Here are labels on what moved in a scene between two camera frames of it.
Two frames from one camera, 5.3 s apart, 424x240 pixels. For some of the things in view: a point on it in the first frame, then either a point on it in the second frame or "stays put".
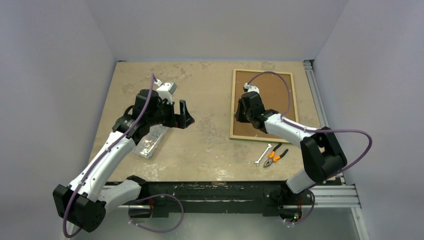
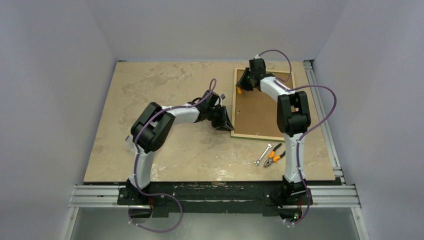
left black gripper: x=181 y=120 to x=223 y=124
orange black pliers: x=271 y=158 stays put
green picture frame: x=277 y=90 stays put
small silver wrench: x=257 y=162 stays put
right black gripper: x=239 y=111 to x=245 y=84
